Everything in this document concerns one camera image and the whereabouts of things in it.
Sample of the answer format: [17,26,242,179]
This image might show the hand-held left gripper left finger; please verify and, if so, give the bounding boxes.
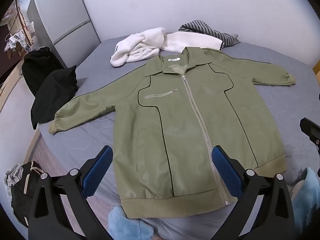
[28,145,113,240]

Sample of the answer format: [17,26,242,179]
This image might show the grey striped garment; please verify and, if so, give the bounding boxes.
[178,20,241,48]

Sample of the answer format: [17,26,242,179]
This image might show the hanging light clothes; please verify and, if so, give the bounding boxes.
[4,29,29,53]

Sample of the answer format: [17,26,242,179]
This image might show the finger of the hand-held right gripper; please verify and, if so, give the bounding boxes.
[299,117,320,154]

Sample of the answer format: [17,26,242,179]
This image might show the light blue fluffy cloth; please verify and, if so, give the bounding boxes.
[291,167,320,232]
[108,206,154,240]

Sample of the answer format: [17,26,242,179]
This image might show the white fluffy garment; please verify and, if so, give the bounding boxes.
[110,27,224,68]

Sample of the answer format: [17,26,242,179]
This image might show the black backpack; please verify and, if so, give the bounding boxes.
[21,46,65,95]

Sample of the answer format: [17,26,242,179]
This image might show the grey quilted bed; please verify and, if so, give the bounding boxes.
[35,31,320,240]

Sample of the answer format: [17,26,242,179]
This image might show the black garment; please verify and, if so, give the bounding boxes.
[30,65,79,130]

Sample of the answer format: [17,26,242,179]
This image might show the olive green jacket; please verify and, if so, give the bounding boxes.
[48,46,296,218]

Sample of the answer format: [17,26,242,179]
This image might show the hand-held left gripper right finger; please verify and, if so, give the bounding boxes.
[212,145,294,240]

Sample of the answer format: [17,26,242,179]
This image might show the silver refrigerator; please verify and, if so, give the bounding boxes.
[26,0,102,67]

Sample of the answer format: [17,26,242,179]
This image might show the wooden clothes rack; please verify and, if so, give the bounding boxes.
[14,0,37,53]

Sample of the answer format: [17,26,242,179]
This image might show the grey crumpled cloth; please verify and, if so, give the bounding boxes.
[4,164,24,187]

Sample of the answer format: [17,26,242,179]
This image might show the black bag with beige straps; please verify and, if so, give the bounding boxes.
[10,160,48,228]

